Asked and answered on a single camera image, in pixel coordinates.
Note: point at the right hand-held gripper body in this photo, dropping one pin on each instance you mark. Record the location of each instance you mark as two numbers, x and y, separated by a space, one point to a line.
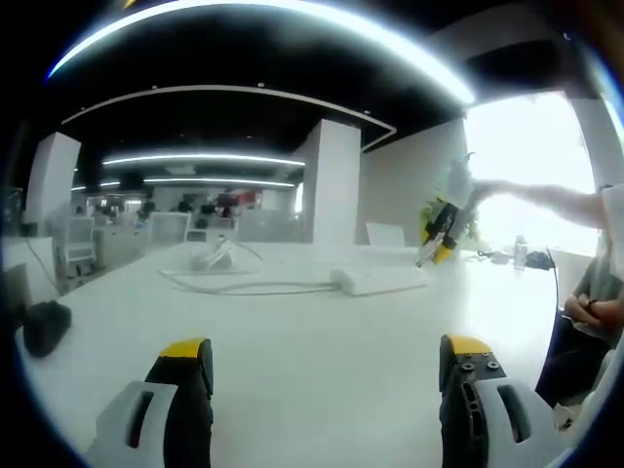
458 183

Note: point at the clear bottle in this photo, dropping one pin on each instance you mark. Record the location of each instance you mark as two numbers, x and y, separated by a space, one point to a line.
520 253

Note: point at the frosted desk divider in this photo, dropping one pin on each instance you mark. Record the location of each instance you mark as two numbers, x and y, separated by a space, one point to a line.
268 225

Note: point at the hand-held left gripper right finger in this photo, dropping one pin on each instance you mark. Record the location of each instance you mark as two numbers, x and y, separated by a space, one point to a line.
468 390

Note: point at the black pouch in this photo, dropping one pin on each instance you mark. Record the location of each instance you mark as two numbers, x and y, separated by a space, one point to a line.
46 329

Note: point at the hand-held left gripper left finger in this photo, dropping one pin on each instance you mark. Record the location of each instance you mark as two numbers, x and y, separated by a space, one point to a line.
187 390

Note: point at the black bag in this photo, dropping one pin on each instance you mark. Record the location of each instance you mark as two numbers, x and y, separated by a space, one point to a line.
538 260

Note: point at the red wall banner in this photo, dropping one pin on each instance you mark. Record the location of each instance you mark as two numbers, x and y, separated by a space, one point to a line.
236 197

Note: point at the white chair back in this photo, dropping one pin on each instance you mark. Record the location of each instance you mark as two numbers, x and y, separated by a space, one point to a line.
385 235

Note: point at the green potted plant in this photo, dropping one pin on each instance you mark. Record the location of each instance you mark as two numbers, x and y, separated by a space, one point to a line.
429 213

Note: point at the white power strip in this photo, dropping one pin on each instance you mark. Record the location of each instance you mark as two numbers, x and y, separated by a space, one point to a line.
380 282

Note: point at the white desk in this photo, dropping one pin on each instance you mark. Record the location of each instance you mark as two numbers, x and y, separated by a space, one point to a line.
317 351

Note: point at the white mesh office chair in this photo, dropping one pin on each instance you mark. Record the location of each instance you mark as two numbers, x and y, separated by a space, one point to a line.
168 228
80 239

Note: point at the straight ceiling light strip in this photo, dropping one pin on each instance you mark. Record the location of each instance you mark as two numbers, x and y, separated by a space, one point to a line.
205 159

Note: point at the long curved ceiling light strip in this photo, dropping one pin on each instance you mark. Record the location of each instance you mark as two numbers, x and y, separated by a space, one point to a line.
253 17

